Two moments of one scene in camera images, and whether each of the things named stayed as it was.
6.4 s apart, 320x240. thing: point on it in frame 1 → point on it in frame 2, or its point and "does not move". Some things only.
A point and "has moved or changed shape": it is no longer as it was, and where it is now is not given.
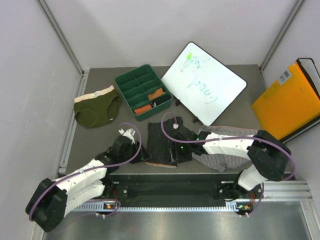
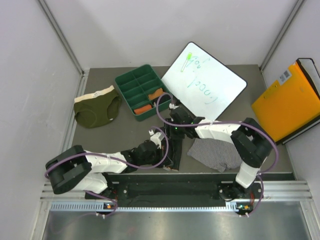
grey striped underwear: [220, 162] does not move
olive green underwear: [97, 109] does not move
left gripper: [144, 155] → [160, 152]
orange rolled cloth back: [158, 92] does not move
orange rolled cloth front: [142, 109] does not move
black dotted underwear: [161, 151] has moved or changed shape
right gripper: [175, 155] → [169, 131]
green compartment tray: [144, 92] does not move
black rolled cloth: [162, 99] does not move
